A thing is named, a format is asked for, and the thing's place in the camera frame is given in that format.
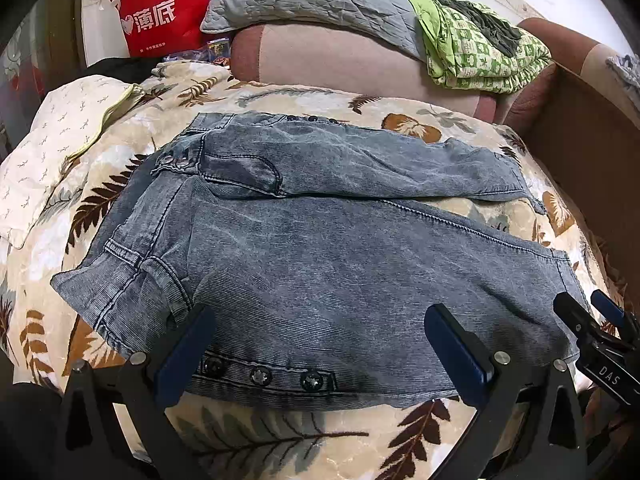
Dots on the leaf pattern fleece blanket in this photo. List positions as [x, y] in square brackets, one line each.
[41, 335]

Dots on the grey patterned cloth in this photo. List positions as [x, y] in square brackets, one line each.
[627, 71]

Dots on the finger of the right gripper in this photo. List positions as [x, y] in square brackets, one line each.
[576, 318]
[624, 321]

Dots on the blue denim pants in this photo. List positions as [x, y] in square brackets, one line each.
[319, 248]

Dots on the white patterned pillow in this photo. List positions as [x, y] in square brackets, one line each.
[68, 122]

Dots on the green patterned folded cloth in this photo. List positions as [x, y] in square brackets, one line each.
[469, 47]

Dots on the colourful snack packet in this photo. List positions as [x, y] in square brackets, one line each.
[216, 52]

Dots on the black garment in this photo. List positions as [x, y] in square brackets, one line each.
[129, 70]

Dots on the brown cardboard box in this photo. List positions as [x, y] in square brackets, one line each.
[592, 150]

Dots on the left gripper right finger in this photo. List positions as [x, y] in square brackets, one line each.
[527, 424]

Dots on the pink brown bed sheet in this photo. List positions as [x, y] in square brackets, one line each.
[320, 56]

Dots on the red shopping bag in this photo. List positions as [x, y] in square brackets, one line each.
[154, 28]

